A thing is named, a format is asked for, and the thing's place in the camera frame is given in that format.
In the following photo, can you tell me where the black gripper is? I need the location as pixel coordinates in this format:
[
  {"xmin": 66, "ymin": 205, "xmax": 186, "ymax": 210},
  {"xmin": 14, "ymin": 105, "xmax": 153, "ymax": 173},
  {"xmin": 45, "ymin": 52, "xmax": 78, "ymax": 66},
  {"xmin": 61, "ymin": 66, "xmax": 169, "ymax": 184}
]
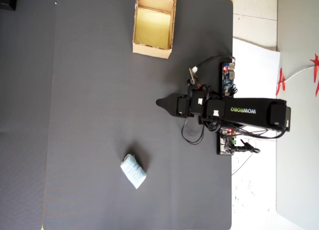
[{"xmin": 156, "ymin": 93, "xmax": 195, "ymax": 118}]

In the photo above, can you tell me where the black servo cable loop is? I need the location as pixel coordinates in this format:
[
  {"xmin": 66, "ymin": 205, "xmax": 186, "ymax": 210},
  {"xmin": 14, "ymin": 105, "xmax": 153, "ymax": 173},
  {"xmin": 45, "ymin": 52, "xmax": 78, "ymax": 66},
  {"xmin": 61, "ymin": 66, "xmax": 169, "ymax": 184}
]
[{"xmin": 181, "ymin": 115, "xmax": 206, "ymax": 145}]

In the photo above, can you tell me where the thin white cable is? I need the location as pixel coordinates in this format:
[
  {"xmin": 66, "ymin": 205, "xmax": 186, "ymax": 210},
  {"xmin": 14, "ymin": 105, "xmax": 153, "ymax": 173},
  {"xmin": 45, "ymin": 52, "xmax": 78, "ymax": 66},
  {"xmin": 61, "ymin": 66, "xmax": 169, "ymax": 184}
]
[{"xmin": 276, "ymin": 65, "xmax": 315, "ymax": 88}]

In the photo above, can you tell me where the green-terminal circuit board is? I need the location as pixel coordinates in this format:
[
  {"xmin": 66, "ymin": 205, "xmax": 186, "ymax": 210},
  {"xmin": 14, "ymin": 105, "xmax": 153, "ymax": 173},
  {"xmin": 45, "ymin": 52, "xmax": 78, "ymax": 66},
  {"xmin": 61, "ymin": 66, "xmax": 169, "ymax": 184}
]
[{"xmin": 216, "ymin": 127, "xmax": 236, "ymax": 156}]

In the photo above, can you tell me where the small camera circuit board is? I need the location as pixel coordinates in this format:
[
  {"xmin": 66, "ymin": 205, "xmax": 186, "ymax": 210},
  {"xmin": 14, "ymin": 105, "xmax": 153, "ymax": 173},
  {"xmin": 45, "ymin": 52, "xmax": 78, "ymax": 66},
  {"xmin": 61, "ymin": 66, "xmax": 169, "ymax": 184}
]
[{"xmin": 188, "ymin": 66, "xmax": 201, "ymax": 89}]

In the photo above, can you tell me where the white paper sheet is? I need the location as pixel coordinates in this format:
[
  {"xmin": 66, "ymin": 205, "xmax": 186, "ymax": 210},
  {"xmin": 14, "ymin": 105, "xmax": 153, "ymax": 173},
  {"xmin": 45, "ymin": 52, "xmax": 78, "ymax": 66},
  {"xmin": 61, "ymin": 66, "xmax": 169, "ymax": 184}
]
[{"xmin": 232, "ymin": 37, "xmax": 282, "ymax": 104}]

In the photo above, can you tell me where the white-blue block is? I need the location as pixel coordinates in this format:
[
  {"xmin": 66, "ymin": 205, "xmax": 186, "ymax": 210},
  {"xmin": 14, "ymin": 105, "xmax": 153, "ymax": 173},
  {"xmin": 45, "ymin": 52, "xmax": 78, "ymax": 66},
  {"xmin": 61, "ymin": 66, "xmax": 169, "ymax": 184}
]
[{"xmin": 120, "ymin": 153, "xmax": 147, "ymax": 190}]

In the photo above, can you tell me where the black servo cable bundle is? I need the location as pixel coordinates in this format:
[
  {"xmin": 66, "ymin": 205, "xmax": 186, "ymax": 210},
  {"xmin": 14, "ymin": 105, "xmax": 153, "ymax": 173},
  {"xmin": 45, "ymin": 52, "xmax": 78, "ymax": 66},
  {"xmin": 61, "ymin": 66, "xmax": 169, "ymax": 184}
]
[{"xmin": 199, "ymin": 116, "xmax": 288, "ymax": 140}]

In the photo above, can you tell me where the red paper star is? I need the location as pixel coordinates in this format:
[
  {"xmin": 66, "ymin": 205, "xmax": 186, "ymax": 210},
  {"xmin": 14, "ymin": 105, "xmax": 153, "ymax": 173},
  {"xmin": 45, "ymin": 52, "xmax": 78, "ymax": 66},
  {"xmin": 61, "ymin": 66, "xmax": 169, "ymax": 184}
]
[
  {"xmin": 310, "ymin": 53, "xmax": 319, "ymax": 98},
  {"xmin": 275, "ymin": 67, "xmax": 286, "ymax": 97}
]

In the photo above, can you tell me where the large black table mat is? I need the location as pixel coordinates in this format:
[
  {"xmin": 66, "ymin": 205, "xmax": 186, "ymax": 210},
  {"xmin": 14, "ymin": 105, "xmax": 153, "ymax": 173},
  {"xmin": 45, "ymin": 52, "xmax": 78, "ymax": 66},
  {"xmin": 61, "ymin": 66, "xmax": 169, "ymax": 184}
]
[{"xmin": 43, "ymin": 0, "xmax": 234, "ymax": 230}]

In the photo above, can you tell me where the open cardboard box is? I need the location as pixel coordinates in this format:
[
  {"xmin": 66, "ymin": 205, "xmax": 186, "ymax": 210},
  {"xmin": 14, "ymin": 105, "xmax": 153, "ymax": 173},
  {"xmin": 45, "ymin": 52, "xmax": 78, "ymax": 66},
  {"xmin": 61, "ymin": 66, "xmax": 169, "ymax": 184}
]
[{"xmin": 132, "ymin": 0, "xmax": 177, "ymax": 59}]

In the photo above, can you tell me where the blue circuit board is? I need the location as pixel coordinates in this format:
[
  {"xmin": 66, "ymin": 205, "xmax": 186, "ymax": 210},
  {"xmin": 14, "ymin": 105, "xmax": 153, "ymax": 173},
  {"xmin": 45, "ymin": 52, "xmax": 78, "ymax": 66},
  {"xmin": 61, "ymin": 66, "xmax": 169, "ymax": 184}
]
[{"xmin": 221, "ymin": 62, "xmax": 237, "ymax": 97}]

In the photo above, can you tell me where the black barrel power plug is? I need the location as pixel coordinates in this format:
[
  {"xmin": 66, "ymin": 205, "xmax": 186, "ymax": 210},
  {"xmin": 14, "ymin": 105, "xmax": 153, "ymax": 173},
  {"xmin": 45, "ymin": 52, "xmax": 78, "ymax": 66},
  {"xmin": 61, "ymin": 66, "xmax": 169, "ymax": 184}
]
[{"xmin": 230, "ymin": 138, "xmax": 261, "ymax": 155}]

